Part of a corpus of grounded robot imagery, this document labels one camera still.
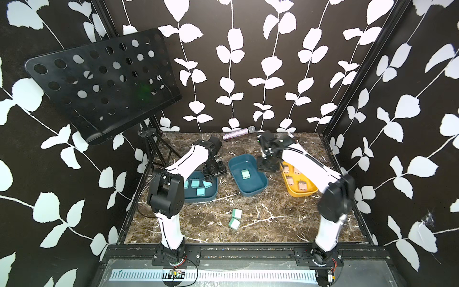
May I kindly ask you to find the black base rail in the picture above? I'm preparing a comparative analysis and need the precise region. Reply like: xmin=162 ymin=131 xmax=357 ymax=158
xmin=102 ymin=242 xmax=390 ymax=269

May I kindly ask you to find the teal storage box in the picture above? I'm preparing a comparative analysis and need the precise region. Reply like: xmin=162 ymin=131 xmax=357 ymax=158
xmin=184 ymin=171 xmax=218 ymax=203
xmin=228 ymin=154 xmax=268 ymax=197

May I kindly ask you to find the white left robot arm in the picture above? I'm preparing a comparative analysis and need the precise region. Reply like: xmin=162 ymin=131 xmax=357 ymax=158
xmin=147 ymin=136 xmax=227 ymax=252

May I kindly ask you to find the pink glitter microphone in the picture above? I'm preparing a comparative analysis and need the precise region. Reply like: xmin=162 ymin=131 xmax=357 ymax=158
xmin=222 ymin=126 xmax=256 ymax=141

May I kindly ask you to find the black tripod stand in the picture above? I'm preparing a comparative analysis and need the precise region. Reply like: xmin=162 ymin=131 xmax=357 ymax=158
xmin=138 ymin=127 xmax=181 ymax=169

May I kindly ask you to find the green plug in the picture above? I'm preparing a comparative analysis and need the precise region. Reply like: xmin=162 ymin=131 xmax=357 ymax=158
xmin=228 ymin=218 xmax=241 ymax=230
xmin=241 ymin=169 xmax=251 ymax=180
xmin=232 ymin=209 xmax=242 ymax=220

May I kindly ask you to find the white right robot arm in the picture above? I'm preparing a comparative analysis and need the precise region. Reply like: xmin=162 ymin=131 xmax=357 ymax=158
xmin=257 ymin=132 xmax=356 ymax=254

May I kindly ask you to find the white slotted cable duct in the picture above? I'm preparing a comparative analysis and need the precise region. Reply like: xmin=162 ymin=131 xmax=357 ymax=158
xmin=108 ymin=269 xmax=317 ymax=284

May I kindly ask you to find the yellow storage box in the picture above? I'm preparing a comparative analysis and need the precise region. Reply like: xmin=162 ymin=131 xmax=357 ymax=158
xmin=280 ymin=161 xmax=319 ymax=197

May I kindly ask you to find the black perforated music stand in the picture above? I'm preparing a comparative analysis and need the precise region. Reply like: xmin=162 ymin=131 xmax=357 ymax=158
xmin=25 ymin=29 xmax=182 ymax=145

